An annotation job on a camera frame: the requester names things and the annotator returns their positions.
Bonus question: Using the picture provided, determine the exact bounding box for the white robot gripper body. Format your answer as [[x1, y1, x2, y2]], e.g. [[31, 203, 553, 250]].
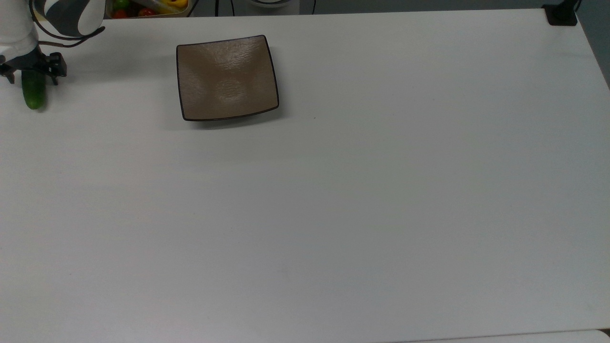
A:
[[0, 39, 48, 73]]

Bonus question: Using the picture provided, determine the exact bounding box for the brown square ceramic plate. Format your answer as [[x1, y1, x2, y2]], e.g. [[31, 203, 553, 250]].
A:
[[175, 34, 281, 122]]

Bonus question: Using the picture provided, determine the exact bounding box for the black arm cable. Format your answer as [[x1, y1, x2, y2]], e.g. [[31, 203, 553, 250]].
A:
[[29, 0, 106, 49]]

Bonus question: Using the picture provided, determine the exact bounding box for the box of toy fruits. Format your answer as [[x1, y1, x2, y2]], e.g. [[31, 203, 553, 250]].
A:
[[104, 0, 192, 20]]

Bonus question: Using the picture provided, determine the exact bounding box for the green cucumber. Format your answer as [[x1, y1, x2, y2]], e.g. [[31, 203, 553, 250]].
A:
[[21, 71, 48, 111]]

